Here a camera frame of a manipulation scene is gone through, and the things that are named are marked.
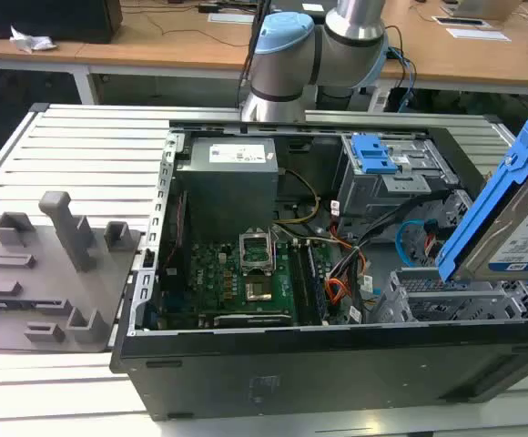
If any hard disk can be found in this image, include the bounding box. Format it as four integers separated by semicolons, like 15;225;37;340
435;107;528;284

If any blue disk wire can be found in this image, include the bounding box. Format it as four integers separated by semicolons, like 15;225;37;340
394;219;443;270

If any CPU socket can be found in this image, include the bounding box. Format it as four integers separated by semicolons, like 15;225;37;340
244;278;277;305

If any yellow wire bundle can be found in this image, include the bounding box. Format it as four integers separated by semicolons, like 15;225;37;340
272;168;322;225

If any grey metal drive cage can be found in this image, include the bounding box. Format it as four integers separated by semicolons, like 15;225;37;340
336;134;460;234

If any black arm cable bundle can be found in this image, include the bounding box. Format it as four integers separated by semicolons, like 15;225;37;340
238;0;275;120

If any grey metal disk bay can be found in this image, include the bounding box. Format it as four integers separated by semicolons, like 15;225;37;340
367;267;528;325

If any grey power supply unit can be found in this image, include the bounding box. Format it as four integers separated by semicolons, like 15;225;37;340
175;136;279;242

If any metal socket cover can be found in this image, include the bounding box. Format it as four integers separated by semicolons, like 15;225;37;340
238;226;276;275

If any blue drive carrier handle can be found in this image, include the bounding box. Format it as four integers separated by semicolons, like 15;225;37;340
350;134;401;176

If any black graphics card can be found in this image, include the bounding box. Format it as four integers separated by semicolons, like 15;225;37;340
211;311;293;328

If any orange wire bundle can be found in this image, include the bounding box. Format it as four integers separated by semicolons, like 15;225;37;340
324;245;368;316

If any red orange disk wire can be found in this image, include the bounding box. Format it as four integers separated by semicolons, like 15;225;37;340
421;219;443;261

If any blue cable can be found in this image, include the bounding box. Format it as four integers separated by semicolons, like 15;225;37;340
387;45;418;113

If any brown cardboard box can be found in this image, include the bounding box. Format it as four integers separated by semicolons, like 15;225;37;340
454;0;523;22

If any black box on desk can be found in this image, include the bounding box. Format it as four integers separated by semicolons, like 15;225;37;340
0;0;124;45

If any wooden desk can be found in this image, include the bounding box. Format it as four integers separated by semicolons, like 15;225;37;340
0;0;528;96

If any black sleeved wire bundle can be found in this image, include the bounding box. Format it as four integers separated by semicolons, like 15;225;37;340
330;193;450;320

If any crumpled white paper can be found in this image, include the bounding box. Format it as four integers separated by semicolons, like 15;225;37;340
9;25;58;54

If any grey parts rack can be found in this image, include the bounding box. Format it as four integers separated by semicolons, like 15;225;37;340
0;190;145;352

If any green motherboard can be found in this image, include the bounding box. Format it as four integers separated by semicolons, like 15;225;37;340
158;239;338;329

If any RAM stick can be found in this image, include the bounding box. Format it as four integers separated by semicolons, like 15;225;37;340
306;243;329;320

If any black open PC case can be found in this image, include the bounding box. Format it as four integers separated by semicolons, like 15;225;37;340
108;118;528;422

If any black RAM slot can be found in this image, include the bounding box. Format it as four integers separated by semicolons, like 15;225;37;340
289;240;310;322

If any thin red wire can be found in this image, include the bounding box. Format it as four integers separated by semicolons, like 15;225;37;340
161;190;188;274

